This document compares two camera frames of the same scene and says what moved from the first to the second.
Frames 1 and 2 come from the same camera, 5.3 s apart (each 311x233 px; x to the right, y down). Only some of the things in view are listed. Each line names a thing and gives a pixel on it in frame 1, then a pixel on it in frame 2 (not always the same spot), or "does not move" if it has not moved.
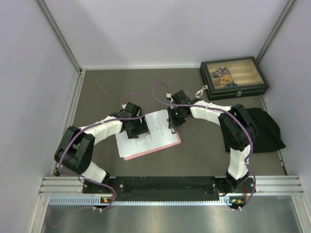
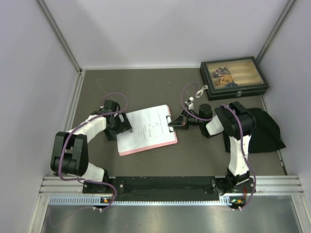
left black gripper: x=142 y=128 → x=125 y=126
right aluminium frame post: x=283 y=16 does not move
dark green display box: x=233 y=78 does not move
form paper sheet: x=161 y=134 does not move
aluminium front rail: x=277 y=184 does not move
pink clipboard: x=172 y=127 → x=150 y=130
